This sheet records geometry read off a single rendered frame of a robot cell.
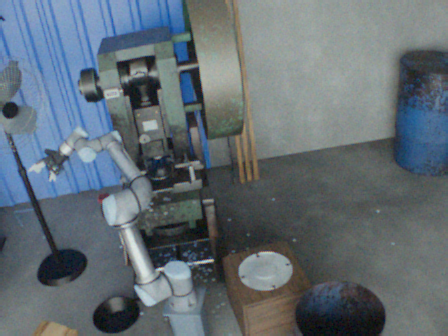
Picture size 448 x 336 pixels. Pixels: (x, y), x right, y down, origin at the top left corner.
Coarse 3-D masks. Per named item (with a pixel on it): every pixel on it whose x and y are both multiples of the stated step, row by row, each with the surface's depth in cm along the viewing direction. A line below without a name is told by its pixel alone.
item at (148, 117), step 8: (136, 104) 250; (144, 104) 247; (152, 104) 247; (136, 112) 245; (144, 112) 245; (152, 112) 246; (160, 112) 246; (136, 120) 248; (144, 120) 248; (152, 120) 248; (160, 120) 249; (144, 128) 251; (152, 128) 251; (160, 128) 252; (144, 136) 252; (152, 136) 254; (160, 136) 254; (144, 144) 255; (152, 144) 253; (160, 144) 254; (144, 152) 259; (152, 152) 256; (160, 152) 257
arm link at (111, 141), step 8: (104, 136) 221; (112, 136) 222; (104, 144) 221; (112, 144) 218; (112, 152) 217; (120, 152) 215; (120, 160) 213; (128, 160) 213; (120, 168) 212; (128, 168) 209; (136, 168) 211; (128, 176) 208; (136, 176) 205; (144, 176) 207; (136, 184) 202; (144, 184) 202; (136, 192) 198; (144, 192) 200; (152, 192) 205; (144, 200) 199; (144, 208) 202
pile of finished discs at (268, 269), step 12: (264, 252) 259; (252, 264) 253; (264, 264) 251; (276, 264) 250; (240, 276) 248; (252, 276) 246; (264, 276) 244; (276, 276) 243; (288, 276) 241; (264, 288) 237
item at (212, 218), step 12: (192, 120) 293; (192, 132) 292; (192, 144) 294; (204, 168) 291; (204, 180) 280; (204, 192) 266; (204, 204) 263; (216, 216) 348; (216, 228) 267; (216, 240) 272; (216, 252) 278; (216, 264) 283; (216, 276) 289
